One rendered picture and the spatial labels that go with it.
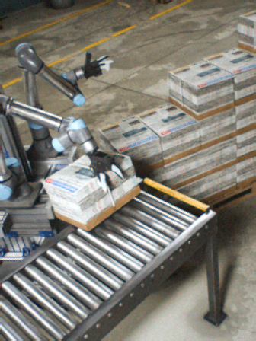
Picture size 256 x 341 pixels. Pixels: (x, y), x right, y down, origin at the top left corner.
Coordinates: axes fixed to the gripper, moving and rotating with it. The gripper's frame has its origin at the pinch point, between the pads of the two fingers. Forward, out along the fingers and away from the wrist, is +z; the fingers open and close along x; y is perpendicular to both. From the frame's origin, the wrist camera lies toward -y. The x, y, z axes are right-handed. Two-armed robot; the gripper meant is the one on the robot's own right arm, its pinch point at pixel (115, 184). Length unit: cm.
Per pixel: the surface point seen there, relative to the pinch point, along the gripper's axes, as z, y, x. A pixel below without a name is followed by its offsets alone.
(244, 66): -11, 13, -135
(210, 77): -17, 21, -112
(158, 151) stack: 7, 46, -64
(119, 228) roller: 21.0, 9.2, 5.7
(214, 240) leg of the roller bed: 52, -10, -28
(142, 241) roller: 29.2, -4.1, 5.5
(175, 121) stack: -3, 43, -87
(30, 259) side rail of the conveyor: 10, 25, 47
